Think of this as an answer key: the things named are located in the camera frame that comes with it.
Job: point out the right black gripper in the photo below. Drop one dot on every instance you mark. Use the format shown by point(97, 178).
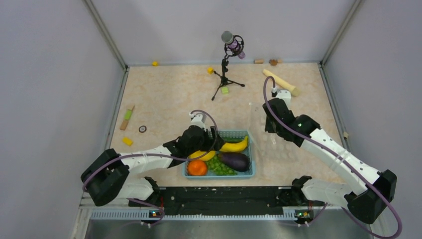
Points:
point(268, 127)

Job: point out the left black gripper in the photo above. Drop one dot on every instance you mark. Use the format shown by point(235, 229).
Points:
point(211, 143)

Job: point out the yellow mango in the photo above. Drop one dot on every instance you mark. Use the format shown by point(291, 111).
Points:
point(202, 155)

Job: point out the orange fruit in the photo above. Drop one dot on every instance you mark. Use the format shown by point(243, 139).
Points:
point(197, 168)

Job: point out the yellow banana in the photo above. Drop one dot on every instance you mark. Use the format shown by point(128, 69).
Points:
point(230, 145)

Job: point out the blue plastic basket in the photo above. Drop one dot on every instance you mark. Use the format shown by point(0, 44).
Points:
point(238, 134)

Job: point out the purple eggplant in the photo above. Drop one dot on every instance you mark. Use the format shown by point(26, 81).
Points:
point(236, 161)

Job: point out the clear dotted zip bag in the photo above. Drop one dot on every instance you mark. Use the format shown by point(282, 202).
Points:
point(268, 146)

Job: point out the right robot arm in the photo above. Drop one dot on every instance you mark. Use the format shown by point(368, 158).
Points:
point(357, 193)

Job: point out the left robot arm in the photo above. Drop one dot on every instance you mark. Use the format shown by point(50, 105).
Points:
point(109, 176)

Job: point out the green grapes bunch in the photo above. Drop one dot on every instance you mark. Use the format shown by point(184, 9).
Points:
point(218, 168)

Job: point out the wooden rolling pin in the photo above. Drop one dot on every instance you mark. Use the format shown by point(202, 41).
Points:
point(284, 84)

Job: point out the light green cube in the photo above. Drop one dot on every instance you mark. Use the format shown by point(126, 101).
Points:
point(224, 90)

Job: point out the brown wooden block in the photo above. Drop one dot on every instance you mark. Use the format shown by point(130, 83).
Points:
point(274, 62)

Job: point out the yellow block left side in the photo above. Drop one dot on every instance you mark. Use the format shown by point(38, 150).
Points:
point(127, 141)

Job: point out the green wooden toy knife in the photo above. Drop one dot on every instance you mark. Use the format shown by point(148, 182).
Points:
point(127, 117)

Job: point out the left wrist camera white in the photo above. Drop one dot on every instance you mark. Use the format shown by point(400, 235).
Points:
point(198, 119)

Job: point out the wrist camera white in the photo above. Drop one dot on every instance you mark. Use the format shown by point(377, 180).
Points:
point(282, 94)
point(198, 119)

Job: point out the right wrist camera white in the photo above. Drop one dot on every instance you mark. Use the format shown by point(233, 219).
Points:
point(282, 94)

